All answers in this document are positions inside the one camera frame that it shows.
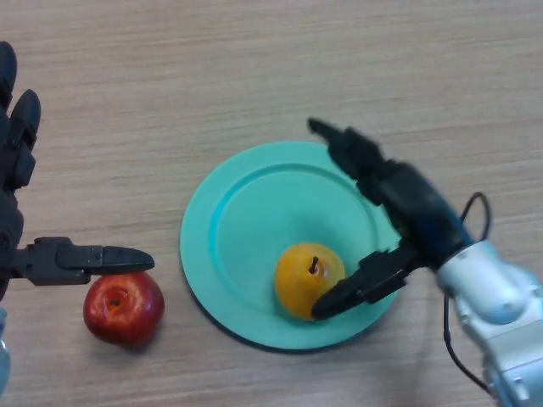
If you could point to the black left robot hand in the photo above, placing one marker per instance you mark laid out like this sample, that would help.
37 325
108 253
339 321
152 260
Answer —
10 161

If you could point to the red apple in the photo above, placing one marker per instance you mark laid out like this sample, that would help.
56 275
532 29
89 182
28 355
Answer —
123 309

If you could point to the yellow pear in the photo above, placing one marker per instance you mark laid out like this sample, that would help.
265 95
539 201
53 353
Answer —
297 280

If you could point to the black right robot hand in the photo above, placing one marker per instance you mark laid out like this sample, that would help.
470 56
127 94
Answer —
415 203

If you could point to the green round plate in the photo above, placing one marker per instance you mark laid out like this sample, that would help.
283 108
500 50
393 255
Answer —
246 237

